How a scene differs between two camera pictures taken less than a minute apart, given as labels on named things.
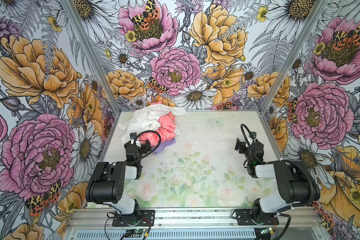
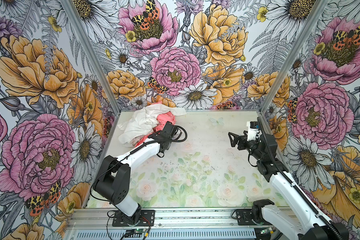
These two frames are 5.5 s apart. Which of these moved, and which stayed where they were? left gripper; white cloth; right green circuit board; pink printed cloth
Moved: left gripper
Stayed: white cloth; pink printed cloth; right green circuit board
